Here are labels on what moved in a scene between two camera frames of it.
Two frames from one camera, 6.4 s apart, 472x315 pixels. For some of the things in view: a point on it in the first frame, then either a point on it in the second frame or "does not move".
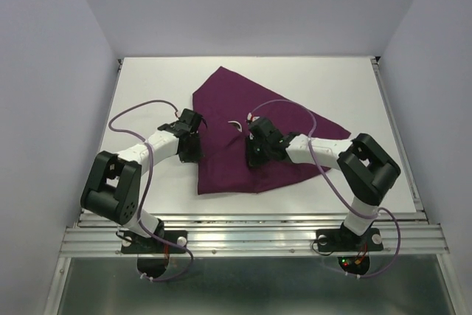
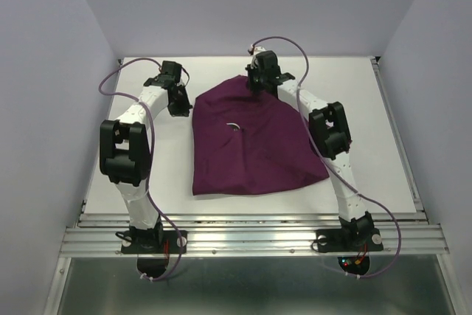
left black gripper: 194,157 → 183,110
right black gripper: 252,160 → 251,68
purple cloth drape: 226,103 does not move
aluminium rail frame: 408,232 does not move
